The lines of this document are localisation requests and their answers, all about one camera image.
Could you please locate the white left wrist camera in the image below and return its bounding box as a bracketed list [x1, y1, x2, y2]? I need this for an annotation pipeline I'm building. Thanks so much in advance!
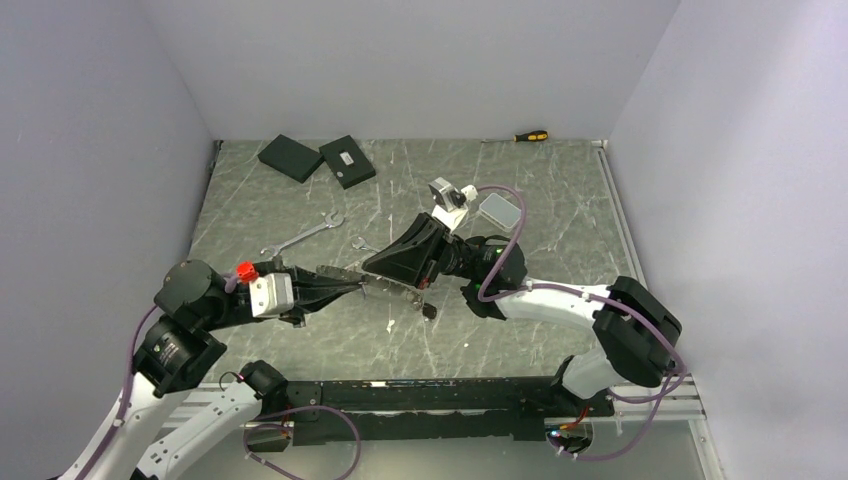
[236, 262, 295, 319]

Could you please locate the black box with label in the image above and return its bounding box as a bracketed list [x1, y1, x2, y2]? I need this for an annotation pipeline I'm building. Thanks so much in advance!
[319, 135, 376, 190]

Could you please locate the orange black screwdriver far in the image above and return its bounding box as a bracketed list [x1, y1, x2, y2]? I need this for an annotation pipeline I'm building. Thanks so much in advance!
[482, 130, 549, 143]

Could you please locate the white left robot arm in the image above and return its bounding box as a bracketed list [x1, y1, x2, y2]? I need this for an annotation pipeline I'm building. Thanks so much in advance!
[61, 259, 363, 479]

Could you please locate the black flat box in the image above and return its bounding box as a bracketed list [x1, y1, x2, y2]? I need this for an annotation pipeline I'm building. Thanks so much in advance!
[258, 135, 324, 184]

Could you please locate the black key fob with keys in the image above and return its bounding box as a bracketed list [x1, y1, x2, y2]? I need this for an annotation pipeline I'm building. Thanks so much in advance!
[420, 303, 438, 321]

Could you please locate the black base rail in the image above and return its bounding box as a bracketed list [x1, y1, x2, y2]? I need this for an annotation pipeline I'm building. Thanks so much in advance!
[262, 376, 614, 446]

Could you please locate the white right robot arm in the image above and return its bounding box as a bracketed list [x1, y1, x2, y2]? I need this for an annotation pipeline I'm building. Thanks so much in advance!
[362, 213, 682, 415]

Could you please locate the metal arc keyring plate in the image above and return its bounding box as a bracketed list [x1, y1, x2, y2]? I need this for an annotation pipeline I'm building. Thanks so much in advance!
[316, 265, 425, 311]

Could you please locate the large silver wrench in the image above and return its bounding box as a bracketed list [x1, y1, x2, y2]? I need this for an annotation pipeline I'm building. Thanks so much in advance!
[259, 211, 345, 257]

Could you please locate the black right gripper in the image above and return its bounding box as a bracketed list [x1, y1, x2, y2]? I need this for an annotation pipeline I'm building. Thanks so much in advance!
[362, 213, 480, 291]

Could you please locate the small silver wrench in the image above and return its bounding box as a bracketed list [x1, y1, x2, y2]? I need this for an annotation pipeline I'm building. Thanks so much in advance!
[351, 236, 379, 253]

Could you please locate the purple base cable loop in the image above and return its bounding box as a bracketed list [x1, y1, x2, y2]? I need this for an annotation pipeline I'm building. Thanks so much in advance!
[242, 400, 364, 480]

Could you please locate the clear plastic box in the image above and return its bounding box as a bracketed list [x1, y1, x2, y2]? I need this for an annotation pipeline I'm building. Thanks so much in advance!
[479, 193, 525, 232]

